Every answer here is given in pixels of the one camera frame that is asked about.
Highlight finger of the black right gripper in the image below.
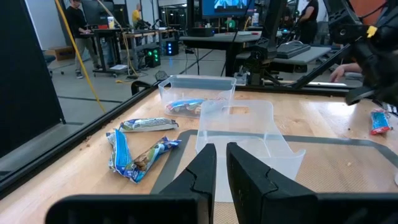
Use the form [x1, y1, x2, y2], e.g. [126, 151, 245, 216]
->
[345, 86, 379, 106]

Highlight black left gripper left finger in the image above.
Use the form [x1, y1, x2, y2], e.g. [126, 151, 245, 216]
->
[45, 142, 217, 224]

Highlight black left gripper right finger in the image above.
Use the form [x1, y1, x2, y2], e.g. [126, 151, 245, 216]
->
[226, 142, 398, 224]

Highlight blue red-ended granola bar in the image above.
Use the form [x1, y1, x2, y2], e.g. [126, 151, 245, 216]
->
[369, 109, 393, 136]
[165, 98, 206, 118]

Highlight bright blue granola bar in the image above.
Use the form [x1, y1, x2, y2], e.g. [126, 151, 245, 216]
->
[105, 128, 135, 177]

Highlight person's hand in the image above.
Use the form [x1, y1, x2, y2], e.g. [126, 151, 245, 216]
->
[329, 63, 364, 83]

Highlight yellow tag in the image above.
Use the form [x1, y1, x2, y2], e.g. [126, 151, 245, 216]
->
[366, 25, 379, 39]

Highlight grey desk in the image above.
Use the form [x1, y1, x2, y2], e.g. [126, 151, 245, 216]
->
[179, 30, 262, 51]
[235, 45, 332, 67]

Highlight grey silicone baking mat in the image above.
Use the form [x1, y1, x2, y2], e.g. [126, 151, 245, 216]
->
[150, 129, 398, 224]

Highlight clear plastic bin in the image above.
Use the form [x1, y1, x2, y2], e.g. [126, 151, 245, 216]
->
[195, 99, 307, 203]
[157, 74, 237, 119]

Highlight person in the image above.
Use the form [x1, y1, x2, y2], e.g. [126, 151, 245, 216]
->
[131, 2, 147, 29]
[297, 0, 320, 45]
[66, 0, 101, 80]

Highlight black PC green lights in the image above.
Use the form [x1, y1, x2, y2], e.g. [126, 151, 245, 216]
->
[145, 46, 162, 68]

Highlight computer monitor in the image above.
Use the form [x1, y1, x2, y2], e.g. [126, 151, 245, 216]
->
[200, 0, 256, 19]

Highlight black PC blue lights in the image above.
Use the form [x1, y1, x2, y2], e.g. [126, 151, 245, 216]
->
[164, 39, 180, 57]

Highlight cardboard box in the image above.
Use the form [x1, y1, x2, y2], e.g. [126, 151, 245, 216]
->
[45, 45, 76, 62]

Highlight black divider panel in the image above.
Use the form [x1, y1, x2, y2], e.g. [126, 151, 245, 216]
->
[0, 0, 65, 158]

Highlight black aluminium table frame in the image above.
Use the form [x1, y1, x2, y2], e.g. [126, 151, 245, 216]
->
[0, 0, 398, 200]

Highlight yellow cable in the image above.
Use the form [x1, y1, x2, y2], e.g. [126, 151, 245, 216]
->
[54, 0, 108, 113]

